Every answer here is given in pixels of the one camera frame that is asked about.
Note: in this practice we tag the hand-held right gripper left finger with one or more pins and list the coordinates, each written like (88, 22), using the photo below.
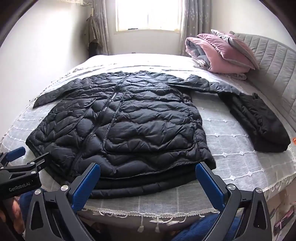
(86, 185)

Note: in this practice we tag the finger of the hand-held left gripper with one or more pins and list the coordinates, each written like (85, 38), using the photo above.
(16, 153)
(38, 163)

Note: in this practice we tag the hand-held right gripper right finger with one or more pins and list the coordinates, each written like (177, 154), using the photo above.
(209, 187)

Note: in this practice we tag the black puffer jacket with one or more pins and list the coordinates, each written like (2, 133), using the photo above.
(138, 120)

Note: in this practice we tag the person's left hand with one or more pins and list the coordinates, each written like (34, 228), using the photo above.
(16, 209)

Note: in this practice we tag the grey bedspread with white grid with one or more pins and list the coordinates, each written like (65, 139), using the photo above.
(231, 143)

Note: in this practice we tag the cardboard box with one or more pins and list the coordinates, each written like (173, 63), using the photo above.
(284, 208)

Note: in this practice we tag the black folded garment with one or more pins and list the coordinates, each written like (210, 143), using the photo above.
(261, 125)

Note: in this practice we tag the pink and grey folded quilt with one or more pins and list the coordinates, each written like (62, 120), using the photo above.
(208, 55)

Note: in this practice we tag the grey quilted headboard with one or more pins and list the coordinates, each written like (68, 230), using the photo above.
(277, 69)

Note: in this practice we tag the pink and grey pillow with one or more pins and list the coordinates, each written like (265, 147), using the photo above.
(240, 48)

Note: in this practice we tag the hanging grey-green coat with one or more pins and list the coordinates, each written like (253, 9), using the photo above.
(92, 31)

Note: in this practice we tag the grey patterned curtain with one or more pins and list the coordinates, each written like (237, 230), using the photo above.
(195, 20)
(101, 25)

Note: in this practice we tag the window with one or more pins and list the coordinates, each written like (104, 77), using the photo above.
(148, 15)

